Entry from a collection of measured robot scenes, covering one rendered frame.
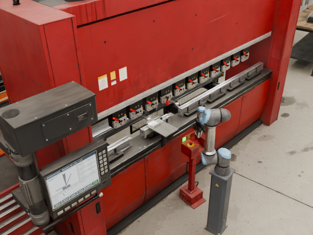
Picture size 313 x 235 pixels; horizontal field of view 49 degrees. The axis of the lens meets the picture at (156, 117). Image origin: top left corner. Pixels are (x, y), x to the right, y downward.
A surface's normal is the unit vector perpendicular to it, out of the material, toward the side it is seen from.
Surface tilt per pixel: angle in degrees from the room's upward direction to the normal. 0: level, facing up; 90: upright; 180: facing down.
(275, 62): 90
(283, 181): 0
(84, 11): 90
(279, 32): 90
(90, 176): 90
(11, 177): 0
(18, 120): 0
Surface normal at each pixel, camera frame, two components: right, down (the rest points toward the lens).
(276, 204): -0.02, -0.84
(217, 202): -0.62, 0.44
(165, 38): 0.70, 0.37
